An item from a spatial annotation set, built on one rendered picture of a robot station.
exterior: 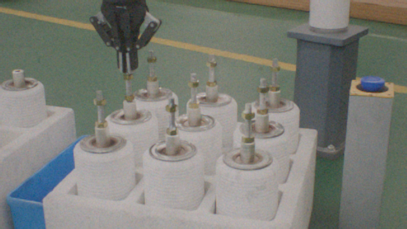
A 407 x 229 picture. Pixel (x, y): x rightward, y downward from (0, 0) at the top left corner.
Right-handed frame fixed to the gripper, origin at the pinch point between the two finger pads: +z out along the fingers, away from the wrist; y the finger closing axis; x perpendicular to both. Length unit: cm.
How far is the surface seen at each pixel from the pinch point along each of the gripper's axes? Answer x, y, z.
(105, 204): -18.2, 4.8, 17.3
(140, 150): -3.3, 3.4, 14.8
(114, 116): -1.6, -2.4, 10.0
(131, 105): -0.9, 0.7, 7.8
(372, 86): 10.0, 40.0, 3.1
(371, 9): 201, 16, 31
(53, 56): 100, -88, 36
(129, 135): -4.4, 2.0, 11.7
